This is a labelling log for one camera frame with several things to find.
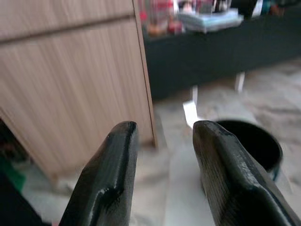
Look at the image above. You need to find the blue white folded stack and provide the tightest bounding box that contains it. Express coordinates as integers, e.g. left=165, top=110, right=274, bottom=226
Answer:
left=178, top=8, right=245, bottom=33

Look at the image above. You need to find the light wooden cabinet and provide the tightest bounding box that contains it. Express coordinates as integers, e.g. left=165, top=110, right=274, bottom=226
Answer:
left=0, top=0, right=158, bottom=186

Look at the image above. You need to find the black round rubbish bin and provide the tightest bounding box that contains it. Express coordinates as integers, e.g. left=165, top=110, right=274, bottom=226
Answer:
left=201, top=120, right=284, bottom=189

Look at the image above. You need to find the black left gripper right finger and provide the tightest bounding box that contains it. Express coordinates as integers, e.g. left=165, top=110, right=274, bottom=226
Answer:
left=192, top=120, right=301, bottom=226

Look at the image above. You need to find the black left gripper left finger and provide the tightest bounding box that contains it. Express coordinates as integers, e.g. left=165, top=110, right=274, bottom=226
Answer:
left=58, top=121, right=139, bottom=226

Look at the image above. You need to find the black low cabinet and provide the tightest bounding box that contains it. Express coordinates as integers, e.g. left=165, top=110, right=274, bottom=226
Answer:
left=142, top=7, right=301, bottom=102

